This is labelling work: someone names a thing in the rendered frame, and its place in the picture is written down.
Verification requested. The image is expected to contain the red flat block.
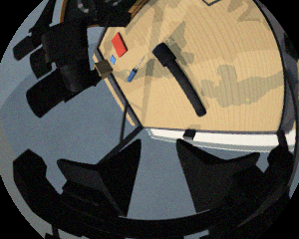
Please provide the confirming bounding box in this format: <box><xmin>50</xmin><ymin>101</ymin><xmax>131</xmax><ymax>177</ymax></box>
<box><xmin>112</xmin><ymin>32</ymin><xmax>128</xmax><ymax>57</ymax></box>

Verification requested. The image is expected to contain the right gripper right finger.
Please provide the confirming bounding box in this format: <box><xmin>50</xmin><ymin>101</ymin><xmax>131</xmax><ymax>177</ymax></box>
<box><xmin>175</xmin><ymin>138</ymin><xmax>260</xmax><ymax>213</ymax></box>

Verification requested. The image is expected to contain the blue flat plate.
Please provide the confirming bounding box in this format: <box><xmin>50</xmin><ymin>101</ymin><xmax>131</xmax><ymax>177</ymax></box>
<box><xmin>110</xmin><ymin>55</ymin><xmax>116</xmax><ymax>65</ymax></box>

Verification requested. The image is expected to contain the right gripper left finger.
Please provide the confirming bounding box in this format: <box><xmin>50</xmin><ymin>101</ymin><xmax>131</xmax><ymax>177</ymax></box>
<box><xmin>57</xmin><ymin>138</ymin><xmax>142</xmax><ymax>217</ymax></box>

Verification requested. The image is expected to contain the black flashlight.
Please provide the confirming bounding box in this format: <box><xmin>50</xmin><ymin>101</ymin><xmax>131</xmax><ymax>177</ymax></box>
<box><xmin>151</xmin><ymin>43</ymin><xmax>206</xmax><ymax>118</ymax></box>

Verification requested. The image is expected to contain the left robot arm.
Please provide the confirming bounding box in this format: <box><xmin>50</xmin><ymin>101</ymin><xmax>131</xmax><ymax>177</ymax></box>
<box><xmin>26</xmin><ymin>20</ymin><xmax>102</xmax><ymax>118</ymax></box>

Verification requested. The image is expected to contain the blue screwdriver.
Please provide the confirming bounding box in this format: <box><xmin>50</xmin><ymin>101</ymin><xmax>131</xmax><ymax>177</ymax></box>
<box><xmin>127</xmin><ymin>68</ymin><xmax>138</xmax><ymax>82</ymax></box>

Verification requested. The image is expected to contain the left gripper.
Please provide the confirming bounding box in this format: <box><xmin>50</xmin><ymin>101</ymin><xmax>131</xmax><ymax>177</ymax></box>
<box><xmin>13</xmin><ymin>0</ymin><xmax>132</xmax><ymax>71</ymax></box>

